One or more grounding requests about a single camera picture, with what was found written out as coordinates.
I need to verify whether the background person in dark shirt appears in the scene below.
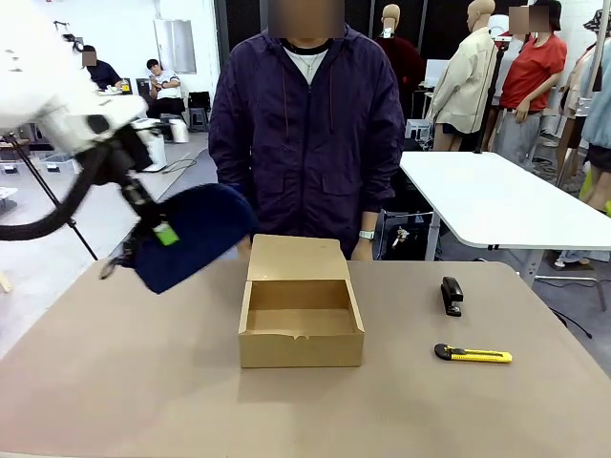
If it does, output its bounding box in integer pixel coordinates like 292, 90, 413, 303
80, 45, 124, 92

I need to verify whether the yellow black utility knife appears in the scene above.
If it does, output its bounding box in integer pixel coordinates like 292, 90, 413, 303
433, 343, 514, 365

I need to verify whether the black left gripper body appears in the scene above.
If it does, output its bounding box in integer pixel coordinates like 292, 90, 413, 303
110, 124, 155, 180

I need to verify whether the mannequin in light blue garment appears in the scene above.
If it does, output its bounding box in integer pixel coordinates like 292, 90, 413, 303
558, 9, 611, 214

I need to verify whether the white air purifier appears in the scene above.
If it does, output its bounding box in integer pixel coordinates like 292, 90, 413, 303
138, 118, 168, 174

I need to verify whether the navy blue zipper pouch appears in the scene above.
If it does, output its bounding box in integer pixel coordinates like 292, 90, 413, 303
98, 183, 259, 296

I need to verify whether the person's left hand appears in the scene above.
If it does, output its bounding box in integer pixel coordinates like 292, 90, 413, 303
354, 237, 377, 262

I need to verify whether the white rectangular wall panel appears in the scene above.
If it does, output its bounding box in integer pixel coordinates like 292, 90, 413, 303
153, 18, 198, 75

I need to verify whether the person's right forearm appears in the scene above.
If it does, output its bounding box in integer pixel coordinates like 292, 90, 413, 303
208, 137, 244, 188

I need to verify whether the grey plastic stool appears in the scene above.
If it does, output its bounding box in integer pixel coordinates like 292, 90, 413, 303
188, 107, 210, 134

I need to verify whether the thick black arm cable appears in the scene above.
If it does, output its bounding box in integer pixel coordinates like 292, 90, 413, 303
0, 142, 116, 241

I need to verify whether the black floor cable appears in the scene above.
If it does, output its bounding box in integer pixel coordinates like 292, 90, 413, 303
161, 151, 209, 176
548, 304, 594, 340

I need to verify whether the seated person in white shirt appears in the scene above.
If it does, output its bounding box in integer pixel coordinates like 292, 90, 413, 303
145, 58, 185, 118

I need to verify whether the black stapler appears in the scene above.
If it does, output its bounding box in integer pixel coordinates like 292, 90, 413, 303
439, 276, 465, 318

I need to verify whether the brown cardboard box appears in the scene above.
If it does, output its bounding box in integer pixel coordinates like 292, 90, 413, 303
237, 233, 367, 369

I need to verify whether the black equipment cart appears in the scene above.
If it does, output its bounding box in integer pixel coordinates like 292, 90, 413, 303
379, 207, 435, 261

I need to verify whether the clear storage bin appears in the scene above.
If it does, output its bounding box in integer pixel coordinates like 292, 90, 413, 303
36, 151, 80, 176

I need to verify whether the mannequin in beige jacket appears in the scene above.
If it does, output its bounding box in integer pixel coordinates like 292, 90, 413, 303
426, 0, 500, 153

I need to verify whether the person in purple jacket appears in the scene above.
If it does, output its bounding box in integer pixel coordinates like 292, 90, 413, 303
208, 0, 407, 262

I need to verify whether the person's left forearm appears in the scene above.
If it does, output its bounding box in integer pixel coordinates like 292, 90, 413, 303
360, 142, 407, 235

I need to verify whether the mannequin in dark red sweater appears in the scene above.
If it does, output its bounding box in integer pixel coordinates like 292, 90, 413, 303
374, 3, 426, 120

